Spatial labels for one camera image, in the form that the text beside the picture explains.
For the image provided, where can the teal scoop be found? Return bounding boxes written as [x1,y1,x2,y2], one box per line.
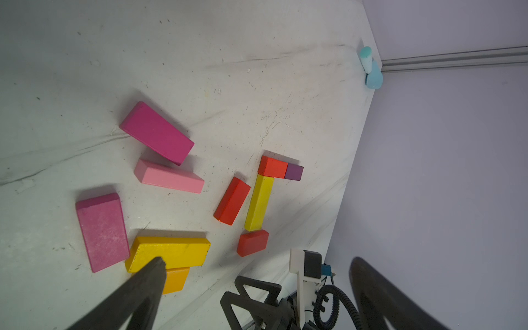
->
[359,47,384,89]

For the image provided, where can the magenta block lower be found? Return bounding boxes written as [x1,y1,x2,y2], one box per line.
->
[76,192,130,273]

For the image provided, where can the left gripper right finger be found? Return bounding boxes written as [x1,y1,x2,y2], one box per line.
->
[349,257,446,329]

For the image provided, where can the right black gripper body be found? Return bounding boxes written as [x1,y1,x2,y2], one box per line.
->
[272,296,301,330]

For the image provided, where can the red block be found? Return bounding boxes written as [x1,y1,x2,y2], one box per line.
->
[258,155,288,179]
[213,177,250,226]
[236,230,270,257]

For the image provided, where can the light pink block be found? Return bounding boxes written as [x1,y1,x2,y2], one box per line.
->
[134,159,205,194]

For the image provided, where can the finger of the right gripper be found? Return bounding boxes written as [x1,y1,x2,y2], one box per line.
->
[220,292,281,330]
[235,276,282,307]

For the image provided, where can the magenta block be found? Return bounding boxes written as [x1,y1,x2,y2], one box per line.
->
[76,192,130,273]
[119,102,195,166]

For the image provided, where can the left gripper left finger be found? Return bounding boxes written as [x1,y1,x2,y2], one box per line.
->
[70,257,166,329]

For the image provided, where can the magenta block upper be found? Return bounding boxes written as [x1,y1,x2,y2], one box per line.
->
[119,102,195,166]

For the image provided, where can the orange block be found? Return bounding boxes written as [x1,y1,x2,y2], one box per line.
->
[162,268,190,295]

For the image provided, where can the yellow large block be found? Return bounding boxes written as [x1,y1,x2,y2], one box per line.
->
[125,236,211,273]

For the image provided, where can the purple block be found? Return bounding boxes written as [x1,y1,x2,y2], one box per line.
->
[284,163,304,181]

